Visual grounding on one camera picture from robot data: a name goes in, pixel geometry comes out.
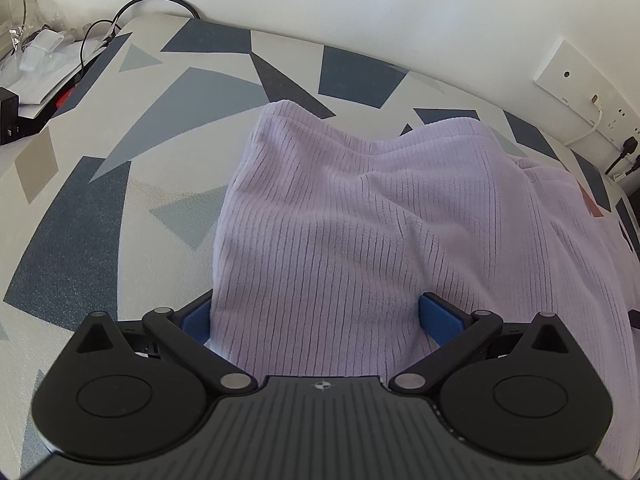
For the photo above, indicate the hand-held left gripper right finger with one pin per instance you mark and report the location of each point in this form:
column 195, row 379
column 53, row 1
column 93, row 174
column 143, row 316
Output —
column 442, row 320

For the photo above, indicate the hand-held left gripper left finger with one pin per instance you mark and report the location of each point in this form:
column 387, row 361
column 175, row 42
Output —
column 195, row 325

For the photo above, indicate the lavender ribbed pajama top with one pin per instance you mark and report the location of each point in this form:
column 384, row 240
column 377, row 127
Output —
column 350, row 235

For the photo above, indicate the geometric patterned ironing board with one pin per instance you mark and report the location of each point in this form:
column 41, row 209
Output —
column 175, row 110

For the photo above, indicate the black power plug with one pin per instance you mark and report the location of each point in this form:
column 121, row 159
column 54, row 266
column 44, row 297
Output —
column 631, row 146

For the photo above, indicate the black red power strip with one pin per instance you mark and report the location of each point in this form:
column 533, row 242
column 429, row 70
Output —
column 65, row 97

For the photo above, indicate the white wall outlet panel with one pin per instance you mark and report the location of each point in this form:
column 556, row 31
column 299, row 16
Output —
column 560, row 80

